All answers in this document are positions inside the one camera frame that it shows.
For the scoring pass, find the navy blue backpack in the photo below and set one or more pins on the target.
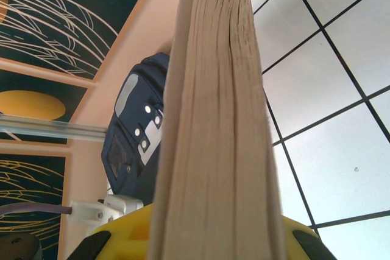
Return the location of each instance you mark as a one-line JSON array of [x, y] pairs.
[[131, 150]]

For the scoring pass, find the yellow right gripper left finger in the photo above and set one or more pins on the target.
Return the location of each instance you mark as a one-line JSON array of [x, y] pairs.
[[122, 241]]

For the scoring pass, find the navy book yellow label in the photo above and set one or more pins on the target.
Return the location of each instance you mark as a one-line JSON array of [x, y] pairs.
[[213, 120]]

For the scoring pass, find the aluminium corner post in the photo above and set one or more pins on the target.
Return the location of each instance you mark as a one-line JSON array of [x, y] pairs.
[[61, 129]]

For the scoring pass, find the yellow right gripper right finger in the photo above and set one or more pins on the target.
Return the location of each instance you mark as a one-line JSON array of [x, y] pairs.
[[304, 244]]

